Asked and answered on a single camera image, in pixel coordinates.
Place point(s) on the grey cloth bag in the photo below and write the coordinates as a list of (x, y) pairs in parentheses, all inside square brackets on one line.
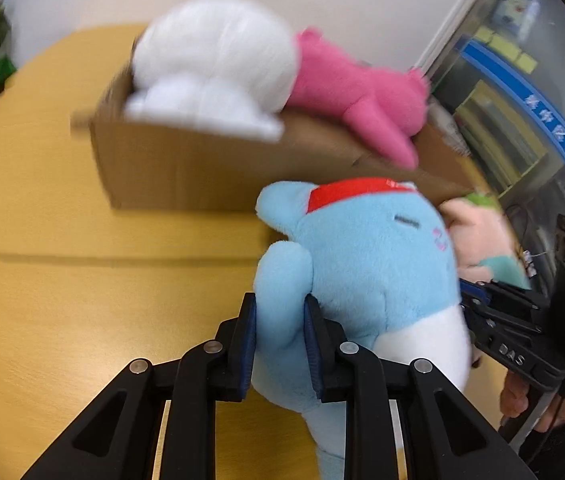
[(450, 130)]

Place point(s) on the white door frame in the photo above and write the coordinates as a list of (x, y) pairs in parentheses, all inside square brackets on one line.
[(454, 20)]

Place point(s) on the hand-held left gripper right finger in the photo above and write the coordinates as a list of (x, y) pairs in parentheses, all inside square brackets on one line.
[(312, 347)]

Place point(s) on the hot pink plush toy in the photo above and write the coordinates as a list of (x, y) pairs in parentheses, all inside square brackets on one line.
[(342, 85)]

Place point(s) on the person's right hand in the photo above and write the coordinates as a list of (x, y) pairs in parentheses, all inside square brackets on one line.
[(512, 397)]

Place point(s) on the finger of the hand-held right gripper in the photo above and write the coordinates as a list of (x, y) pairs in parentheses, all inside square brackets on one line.
[(507, 295), (512, 355)]

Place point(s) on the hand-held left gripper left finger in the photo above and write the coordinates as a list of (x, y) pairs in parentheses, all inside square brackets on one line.
[(247, 347)]

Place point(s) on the person's right forearm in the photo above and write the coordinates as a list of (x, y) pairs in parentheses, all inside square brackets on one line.
[(557, 435)]

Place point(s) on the peach and teal plush toy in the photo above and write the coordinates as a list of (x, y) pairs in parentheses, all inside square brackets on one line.
[(477, 240)]

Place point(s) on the yellow paper notes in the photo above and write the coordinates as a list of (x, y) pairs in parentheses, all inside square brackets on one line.
[(504, 47)]

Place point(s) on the white plush toy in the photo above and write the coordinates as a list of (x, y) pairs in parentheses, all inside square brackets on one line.
[(212, 50)]

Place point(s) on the light blue plush toy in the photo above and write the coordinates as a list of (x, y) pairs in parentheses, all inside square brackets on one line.
[(372, 270)]

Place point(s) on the brown cardboard box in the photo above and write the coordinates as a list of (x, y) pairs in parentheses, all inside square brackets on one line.
[(187, 170)]

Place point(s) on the glass door with blue strip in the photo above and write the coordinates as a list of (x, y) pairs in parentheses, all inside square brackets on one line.
[(537, 125)]

